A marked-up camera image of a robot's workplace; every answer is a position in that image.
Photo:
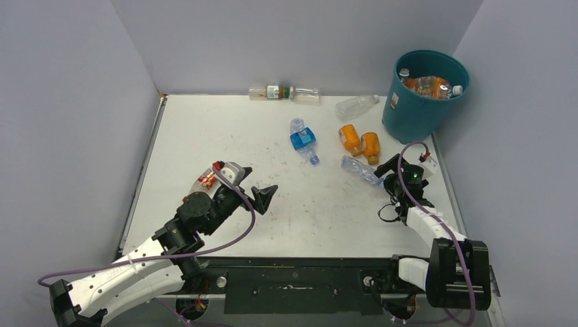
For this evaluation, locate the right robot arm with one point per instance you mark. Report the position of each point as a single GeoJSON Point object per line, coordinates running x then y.
{"type": "Point", "coordinates": [456, 274]}

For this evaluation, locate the small orange juice bottle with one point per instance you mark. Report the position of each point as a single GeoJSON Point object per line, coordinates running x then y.
{"type": "Point", "coordinates": [371, 148]}
{"type": "Point", "coordinates": [350, 140]}

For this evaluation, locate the large orange label bottle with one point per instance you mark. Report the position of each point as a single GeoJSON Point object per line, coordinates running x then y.
{"type": "Point", "coordinates": [433, 87]}

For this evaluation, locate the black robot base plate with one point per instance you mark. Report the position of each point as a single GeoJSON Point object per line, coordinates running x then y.
{"type": "Point", "coordinates": [295, 286]}

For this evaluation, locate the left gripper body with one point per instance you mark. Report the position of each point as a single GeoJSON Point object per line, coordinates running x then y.
{"type": "Point", "coordinates": [226, 204]}

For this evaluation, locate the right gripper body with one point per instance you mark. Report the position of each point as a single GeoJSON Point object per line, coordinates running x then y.
{"type": "Point", "coordinates": [392, 182]}

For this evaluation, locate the clear bottle at wall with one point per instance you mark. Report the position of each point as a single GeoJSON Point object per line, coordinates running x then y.
{"type": "Point", "coordinates": [305, 95]}

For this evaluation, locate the crushed blue label bottle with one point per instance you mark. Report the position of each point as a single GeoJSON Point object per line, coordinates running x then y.
{"type": "Point", "coordinates": [303, 141]}

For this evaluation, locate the crushed clear blue bottle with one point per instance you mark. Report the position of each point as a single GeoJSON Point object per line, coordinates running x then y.
{"type": "Point", "coordinates": [367, 173]}

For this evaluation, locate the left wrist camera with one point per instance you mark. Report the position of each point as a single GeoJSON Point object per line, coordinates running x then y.
{"type": "Point", "coordinates": [225, 170]}

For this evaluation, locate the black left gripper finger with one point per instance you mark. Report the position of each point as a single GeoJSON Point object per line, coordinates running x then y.
{"type": "Point", "coordinates": [241, 173]}
{"type": "Point", "coordinates": [262, 198]}

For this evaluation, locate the teal plastic bin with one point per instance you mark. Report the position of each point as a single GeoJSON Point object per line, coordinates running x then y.
{"type": "Point", "coordinates": [410, 117]}

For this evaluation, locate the clear bottle green label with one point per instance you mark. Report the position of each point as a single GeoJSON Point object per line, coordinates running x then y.
{"type": "Point", "coordinates": [268, 92]}

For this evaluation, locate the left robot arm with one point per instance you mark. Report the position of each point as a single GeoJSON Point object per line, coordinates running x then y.
{"type": "Point", "coordinates": [166, 261]}

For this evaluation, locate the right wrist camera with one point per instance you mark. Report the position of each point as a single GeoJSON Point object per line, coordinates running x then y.
{"type": "Point", "coordinates": [429, 165]}

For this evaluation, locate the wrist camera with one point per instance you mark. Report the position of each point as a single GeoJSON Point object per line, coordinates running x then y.
{"type": "Point", "coordinates": [429, 165]}
{"type": "Point", "coordinates": [225, 170]}

